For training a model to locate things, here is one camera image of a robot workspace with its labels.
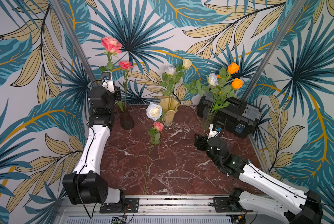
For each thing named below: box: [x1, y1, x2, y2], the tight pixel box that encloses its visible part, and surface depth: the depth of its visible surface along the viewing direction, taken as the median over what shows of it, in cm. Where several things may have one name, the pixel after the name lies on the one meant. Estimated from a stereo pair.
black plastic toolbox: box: [196, 93, 262, 138], surface depth 95 cm
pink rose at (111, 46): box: [98, 36, 123, 72], surface depth 58 cm
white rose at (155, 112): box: [146, 101, 166, 122], surface depth 68 cm
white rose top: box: [183, 72, 220, 98], surface depth 81 cm
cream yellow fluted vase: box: [159, 98, 180, 128], surface depth 97 cm
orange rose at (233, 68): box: [227, 62, 240, 75], surface depth 80 cm
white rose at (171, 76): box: [160, 65, 184, 111], surface depth 90 cm
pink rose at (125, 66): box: [118, 61, 135, 112], surface depth 82 cm
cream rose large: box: [172, 58, 193, 85], surface depth 92 cm
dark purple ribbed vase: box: [114, 102, 135, 131], surface depth 103 cm
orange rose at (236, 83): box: [214, 77, 244, 113], surface depth 83 cm
